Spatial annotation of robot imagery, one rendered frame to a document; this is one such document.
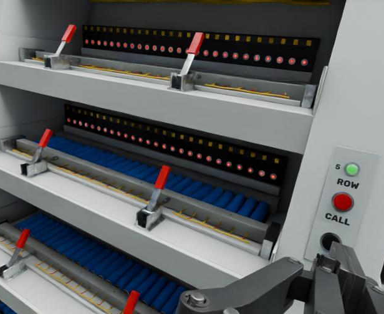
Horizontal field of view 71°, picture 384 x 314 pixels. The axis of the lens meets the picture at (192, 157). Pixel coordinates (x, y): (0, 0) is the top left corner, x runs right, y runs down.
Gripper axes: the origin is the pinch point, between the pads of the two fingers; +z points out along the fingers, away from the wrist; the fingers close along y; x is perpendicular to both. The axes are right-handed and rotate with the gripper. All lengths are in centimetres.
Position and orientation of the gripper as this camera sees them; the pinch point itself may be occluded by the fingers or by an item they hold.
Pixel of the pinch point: (340, 276)
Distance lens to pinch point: 22.9
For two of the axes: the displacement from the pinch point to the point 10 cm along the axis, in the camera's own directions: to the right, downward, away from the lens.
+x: 2.5, -9.7, -0.6
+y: 8.7, 2.5, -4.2
